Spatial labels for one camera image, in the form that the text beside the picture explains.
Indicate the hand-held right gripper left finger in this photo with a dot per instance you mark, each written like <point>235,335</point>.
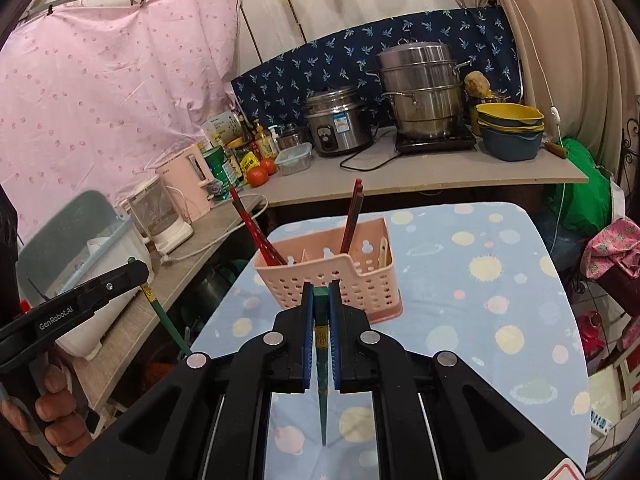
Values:
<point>307,340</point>

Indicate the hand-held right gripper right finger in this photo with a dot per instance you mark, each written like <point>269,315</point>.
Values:
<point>336,340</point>

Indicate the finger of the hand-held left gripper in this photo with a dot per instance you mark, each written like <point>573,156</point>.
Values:
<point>117,282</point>

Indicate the green chopstick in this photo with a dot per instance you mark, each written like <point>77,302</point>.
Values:
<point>167,317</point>
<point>322,340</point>

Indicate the pink perforated utensil holder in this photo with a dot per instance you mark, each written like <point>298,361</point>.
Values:
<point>370,290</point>

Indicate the red twisted chopstick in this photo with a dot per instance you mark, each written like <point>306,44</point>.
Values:
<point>245,212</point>
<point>267,242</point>

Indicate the dark red chopstick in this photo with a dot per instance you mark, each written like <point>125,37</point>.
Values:
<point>348,230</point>

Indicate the person's left hand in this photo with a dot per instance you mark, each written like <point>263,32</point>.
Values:
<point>60,410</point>

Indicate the white plastic tub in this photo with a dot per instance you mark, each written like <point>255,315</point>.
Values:
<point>75,250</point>

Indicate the white clear-jug appliance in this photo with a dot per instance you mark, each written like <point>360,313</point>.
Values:
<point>160,215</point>

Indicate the pink electric kettle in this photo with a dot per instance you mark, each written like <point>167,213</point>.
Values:
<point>185,185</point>

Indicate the blue dotted tablecloth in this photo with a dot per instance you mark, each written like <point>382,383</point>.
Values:
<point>475,285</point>

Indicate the green can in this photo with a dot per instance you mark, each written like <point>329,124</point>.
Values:
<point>222,170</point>

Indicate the red tomato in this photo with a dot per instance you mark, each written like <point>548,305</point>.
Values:
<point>258,176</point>
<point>270,165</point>

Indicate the wooden counter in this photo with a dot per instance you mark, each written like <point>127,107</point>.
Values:
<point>400,175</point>

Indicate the yellow packet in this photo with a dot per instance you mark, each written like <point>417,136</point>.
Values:
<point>249,162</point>

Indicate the glass container blue lid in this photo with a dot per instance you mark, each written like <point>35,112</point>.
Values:
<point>294,160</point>

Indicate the pink dotted cloth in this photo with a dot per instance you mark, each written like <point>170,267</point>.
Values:
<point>100,100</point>

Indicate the white green carton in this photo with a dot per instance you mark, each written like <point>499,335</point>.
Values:
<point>222,130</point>

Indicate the dark sauce bottle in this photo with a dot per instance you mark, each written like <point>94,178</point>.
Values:
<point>245,132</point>

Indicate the small steel lidded pot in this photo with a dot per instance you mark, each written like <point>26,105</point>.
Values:
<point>292,139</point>

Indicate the yellow oil bottle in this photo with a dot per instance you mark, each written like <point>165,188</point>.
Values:
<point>263,142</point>

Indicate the steel rice cooker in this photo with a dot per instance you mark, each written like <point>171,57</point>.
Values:
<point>337,125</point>

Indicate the black induction cooktop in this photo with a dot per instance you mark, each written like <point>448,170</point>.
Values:
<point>435,142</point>

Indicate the steel steamer pot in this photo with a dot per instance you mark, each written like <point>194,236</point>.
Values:
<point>425,95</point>

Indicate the blue bowl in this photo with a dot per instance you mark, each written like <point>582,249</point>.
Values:
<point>510,145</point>

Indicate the navy printed cloth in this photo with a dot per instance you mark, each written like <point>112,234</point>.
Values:
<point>310,65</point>

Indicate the yellow bowl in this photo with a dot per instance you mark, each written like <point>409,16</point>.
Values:
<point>510,115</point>

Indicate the green plastic bag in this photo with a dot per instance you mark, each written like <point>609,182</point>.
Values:
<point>585,190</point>

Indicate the loofah sponge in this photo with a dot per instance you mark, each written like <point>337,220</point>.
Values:
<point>477,84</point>

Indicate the pink printed cloth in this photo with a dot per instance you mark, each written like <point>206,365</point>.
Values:
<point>615,250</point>

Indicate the black metal chair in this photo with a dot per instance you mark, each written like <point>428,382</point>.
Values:
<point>630,160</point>

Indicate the beige curtain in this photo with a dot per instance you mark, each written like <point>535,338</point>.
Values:
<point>575,35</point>

